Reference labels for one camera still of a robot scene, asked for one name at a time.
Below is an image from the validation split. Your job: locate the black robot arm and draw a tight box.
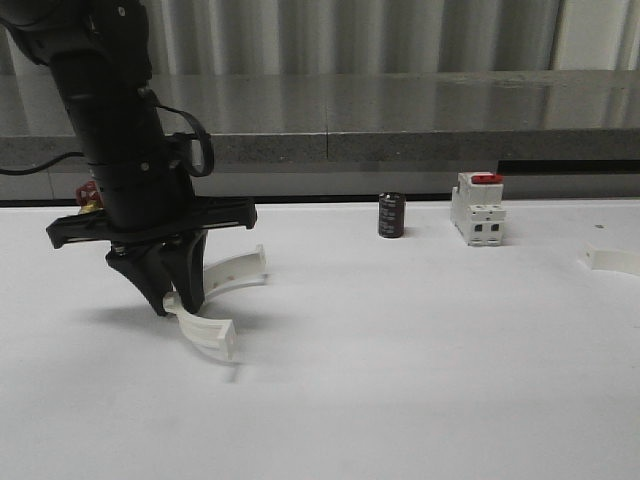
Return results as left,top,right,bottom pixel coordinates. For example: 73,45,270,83
1,1,257,315

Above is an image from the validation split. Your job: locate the brass valve with red handle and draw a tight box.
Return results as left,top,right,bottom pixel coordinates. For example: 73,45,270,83
75,180,104,214

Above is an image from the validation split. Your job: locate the grey stone counter ledge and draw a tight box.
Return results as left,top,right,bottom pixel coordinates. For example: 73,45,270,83
0,69,640,166

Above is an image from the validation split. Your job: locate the black cylindrical capacitor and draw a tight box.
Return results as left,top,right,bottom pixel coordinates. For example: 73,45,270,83
378,192,406,239

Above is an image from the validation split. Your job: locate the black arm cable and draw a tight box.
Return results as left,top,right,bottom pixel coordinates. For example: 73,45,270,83
0,102,216,179

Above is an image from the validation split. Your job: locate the white half-ring pipe clamp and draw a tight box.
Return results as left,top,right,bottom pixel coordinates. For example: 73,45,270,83
163,245,267,361

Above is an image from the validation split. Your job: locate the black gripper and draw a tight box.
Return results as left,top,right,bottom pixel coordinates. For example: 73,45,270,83
45,196,259,318

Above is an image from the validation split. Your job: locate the white circuit breaker red switch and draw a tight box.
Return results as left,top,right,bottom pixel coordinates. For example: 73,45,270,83
450,172,506,246

